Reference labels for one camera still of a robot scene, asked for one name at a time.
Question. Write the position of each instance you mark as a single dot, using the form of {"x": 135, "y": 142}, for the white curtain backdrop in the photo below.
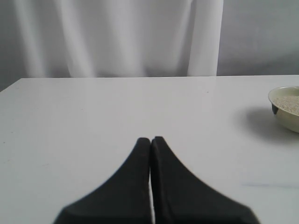
{"x": 119, "y": 38}

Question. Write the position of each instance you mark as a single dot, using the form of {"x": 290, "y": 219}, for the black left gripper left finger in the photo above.
{"x": 123, "y": 199}

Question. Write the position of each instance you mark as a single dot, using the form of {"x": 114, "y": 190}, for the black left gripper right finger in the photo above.
{"x": 179, "y": 197}

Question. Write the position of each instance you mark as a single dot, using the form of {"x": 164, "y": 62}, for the small cream ceramic bowl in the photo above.
{"x": 285, "y": 106}

